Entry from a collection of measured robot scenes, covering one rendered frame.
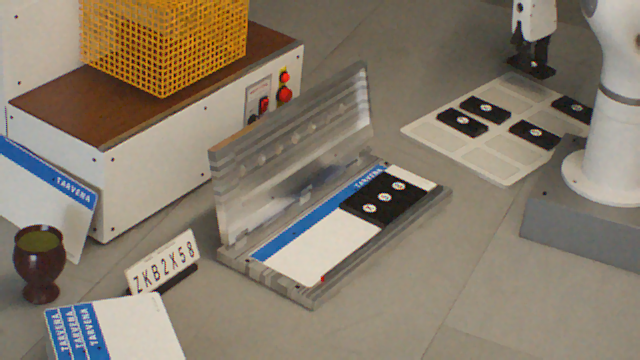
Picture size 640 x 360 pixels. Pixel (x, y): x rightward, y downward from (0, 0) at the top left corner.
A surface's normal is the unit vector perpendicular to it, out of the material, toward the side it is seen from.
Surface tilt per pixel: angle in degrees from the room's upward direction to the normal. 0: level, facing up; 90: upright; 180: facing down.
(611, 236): 90
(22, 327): 0
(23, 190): 69
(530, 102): 0
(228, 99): 90
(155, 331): 0
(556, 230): 90
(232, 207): 77
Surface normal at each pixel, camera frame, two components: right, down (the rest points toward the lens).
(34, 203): -0.56, 0.05
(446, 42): 0.09, -0.83
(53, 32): 0.81, 0.38
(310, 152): 0.80, 0.18
